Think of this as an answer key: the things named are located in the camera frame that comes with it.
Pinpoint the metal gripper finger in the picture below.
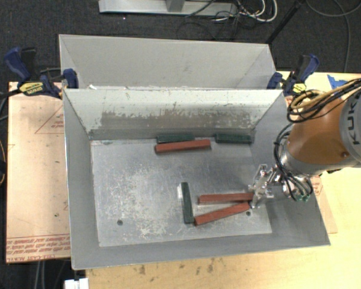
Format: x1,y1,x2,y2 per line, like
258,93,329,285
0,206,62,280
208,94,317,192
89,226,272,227
247,164,270,193
249,187,275,210

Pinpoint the red-brown flat block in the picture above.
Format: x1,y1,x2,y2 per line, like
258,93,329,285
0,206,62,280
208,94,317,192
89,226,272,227
154,139,212,155
197,192,255,205
193,202,251,227

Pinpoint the dark green flat block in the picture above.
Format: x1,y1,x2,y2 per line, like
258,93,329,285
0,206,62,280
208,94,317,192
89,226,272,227
156,133,196,145
214,133,253,145
180,181,195,225

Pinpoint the grey metal bin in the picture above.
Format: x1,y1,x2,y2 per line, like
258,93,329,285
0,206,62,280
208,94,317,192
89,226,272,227
58,34,331,271

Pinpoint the brown cardboard board red print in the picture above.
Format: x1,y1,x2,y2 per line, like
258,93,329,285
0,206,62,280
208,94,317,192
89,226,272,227
5,81,339,264

